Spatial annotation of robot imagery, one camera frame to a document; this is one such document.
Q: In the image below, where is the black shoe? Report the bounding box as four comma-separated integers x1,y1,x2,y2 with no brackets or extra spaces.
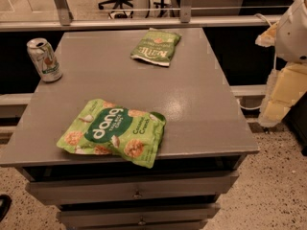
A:
0,195,12,222

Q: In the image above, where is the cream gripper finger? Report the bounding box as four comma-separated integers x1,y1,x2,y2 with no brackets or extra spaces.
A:
258,62,307,127
255,23,278,47

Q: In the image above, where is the middle grey drawer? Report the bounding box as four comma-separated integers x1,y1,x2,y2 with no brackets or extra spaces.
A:
58,203,220,228

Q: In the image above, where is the white cable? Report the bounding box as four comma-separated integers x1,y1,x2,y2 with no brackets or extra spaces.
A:
238,12,278,111

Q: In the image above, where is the green rice chip bag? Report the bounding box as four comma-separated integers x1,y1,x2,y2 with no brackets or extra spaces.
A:
57,99,166,169

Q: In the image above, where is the grey drawer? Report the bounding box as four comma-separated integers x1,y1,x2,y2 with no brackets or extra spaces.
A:
26,171,239,205
58,203,220,228

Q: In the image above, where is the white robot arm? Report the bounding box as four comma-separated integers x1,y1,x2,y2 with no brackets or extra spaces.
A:
255,0,307,127

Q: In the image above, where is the white soda can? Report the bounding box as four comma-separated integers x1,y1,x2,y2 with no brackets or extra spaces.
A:
27,37,62,82

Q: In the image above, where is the green jalapeno chip bag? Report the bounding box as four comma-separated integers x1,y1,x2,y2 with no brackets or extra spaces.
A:
130,28,181,67

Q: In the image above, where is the top grey drawer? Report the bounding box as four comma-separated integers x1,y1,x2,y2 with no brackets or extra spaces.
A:
26,171,239,205

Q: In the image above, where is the black office chair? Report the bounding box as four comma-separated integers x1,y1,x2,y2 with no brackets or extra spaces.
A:
98,0,133,10

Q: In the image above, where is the grey drawer cabinet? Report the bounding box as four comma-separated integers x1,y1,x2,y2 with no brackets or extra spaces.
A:
1,29,257,230

